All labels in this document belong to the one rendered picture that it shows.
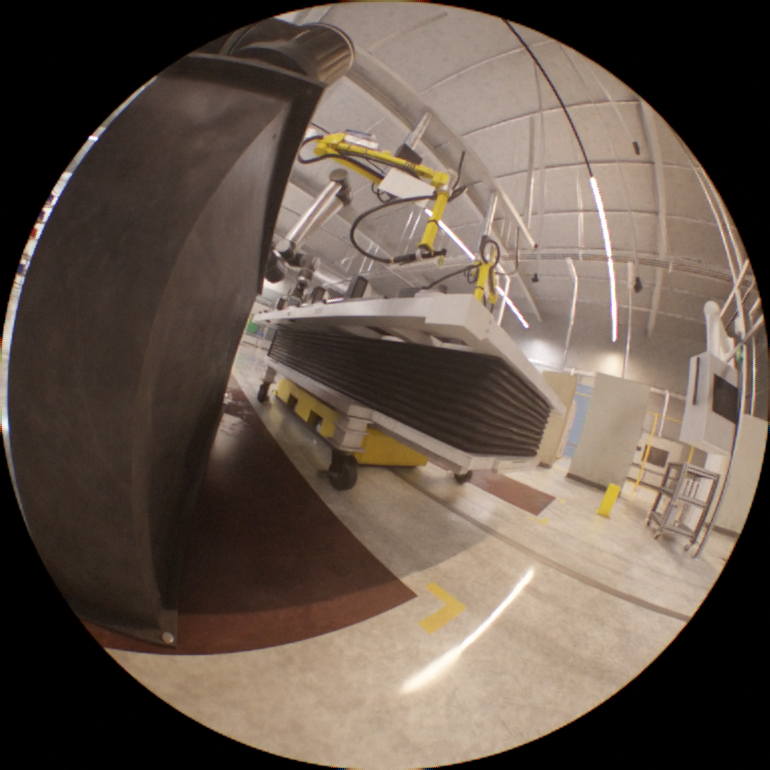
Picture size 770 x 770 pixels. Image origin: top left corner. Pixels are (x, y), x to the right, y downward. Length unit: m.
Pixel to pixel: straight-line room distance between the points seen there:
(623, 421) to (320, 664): 5.38
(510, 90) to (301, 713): 10.69
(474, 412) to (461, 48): 9.95
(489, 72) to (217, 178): 9.93
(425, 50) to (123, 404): 10.40
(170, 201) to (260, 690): 0.71
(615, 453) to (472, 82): 10.61
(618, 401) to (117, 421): 5.65
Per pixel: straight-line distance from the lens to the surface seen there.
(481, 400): 0.93
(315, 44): 0.67
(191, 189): 0.34
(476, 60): 10.10
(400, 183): 1.91
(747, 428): 6.43
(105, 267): 0.34
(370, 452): 1.66
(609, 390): 5.56
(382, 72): 3.10
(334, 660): 0.64
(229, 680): 0.59
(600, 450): 5.42
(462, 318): 0.66
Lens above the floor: 0.56
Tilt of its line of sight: level
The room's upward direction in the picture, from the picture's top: 19 degrees clockwise
